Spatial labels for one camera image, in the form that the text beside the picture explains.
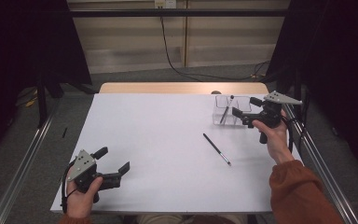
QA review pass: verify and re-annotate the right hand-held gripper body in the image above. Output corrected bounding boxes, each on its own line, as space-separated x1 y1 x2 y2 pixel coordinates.
242 90 304 145

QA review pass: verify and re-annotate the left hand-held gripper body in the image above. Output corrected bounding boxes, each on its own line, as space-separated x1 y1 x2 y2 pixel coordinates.
66 149 123 203

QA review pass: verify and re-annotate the thin black pen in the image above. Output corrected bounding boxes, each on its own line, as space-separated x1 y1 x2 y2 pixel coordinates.
202 133 232 167
219 94 235 125

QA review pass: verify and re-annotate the clear plastic pen holder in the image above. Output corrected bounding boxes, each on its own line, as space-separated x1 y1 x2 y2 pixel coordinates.
212 94 253 127

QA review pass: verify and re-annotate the person's right hand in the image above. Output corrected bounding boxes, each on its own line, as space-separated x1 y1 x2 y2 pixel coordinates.
252 108 296 166

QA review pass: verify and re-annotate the person's left hand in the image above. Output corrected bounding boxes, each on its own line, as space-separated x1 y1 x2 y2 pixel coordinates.
65 175 104 219

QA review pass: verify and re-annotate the black metal stand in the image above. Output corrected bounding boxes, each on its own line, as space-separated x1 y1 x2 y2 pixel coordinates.
292 66 311 133
35 71 98 129

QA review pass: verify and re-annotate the white table mat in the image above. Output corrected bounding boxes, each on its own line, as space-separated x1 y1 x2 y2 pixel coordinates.
49 92 302 215

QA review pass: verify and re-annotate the wooden table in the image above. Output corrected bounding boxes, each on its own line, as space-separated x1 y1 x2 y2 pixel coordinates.
98 81 269 95

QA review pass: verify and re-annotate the black curtain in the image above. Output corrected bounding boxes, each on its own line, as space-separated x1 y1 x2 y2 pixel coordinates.
0 0 93 160
266 0 358 171

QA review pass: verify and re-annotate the black horizontal metal bar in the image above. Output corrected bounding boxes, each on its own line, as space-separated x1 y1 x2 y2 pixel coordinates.
43 8 291 19

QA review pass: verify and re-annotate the aluminium floor rail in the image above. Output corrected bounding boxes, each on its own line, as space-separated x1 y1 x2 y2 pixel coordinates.
279 94 358 224
0 99 63 224

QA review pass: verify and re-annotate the black wall cable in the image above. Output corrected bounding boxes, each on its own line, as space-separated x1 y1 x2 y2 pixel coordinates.
159 16 271 82

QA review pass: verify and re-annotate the white wall socket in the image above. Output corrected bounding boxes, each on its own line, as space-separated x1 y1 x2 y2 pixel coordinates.
154 0 178 9

